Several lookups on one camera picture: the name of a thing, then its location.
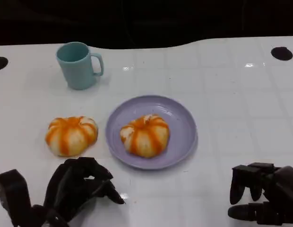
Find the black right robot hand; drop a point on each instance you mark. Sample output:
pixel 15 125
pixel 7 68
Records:
pixel 283 189

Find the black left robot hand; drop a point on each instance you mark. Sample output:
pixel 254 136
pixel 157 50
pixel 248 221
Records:
pixel 66 188

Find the orange and white bread roll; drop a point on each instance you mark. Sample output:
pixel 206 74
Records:
pixel 71 136
pixel 145 137

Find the pale green mug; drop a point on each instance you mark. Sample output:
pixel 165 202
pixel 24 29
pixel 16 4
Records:
pixel 76 68

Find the lilac plate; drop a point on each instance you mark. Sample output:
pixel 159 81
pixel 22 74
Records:
pixel 182 123

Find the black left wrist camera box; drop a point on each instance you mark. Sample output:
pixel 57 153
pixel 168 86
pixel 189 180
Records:
pixel 11 192

